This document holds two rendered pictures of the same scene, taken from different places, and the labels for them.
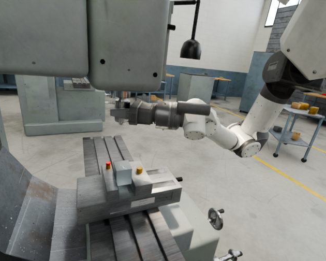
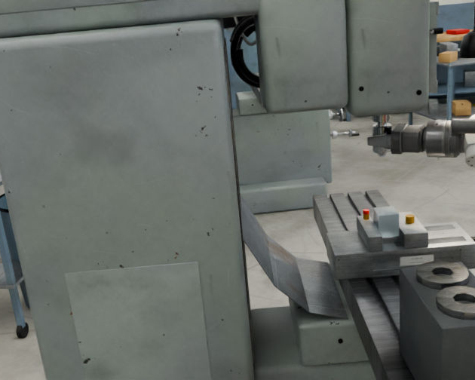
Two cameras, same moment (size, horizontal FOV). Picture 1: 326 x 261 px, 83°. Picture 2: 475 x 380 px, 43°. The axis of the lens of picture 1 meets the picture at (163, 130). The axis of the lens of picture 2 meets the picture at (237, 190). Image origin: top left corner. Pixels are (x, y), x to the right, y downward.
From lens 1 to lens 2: 0.95 m
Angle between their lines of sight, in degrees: 25
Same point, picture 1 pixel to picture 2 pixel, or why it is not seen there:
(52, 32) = (320, 74)
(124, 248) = (393, 298)
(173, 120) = (448, 144)
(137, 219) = not seen: hidden behind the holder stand
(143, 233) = not seen: hidden behind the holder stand
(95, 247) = (360, 295)
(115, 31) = (372, 58)
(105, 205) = (366, 256)
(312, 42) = not seen: outside the picture
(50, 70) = (317, 105)
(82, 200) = (338, 249)
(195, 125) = not seen: outside the picture
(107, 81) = (366, 106)
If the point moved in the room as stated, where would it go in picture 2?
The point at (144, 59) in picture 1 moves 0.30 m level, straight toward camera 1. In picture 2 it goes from (404, 78) to (396, 105)
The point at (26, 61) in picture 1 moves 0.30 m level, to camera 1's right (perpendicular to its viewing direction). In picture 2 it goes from (300, 101) to (440, 100)
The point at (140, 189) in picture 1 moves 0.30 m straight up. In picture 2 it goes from (411, 240) to (412, 119)
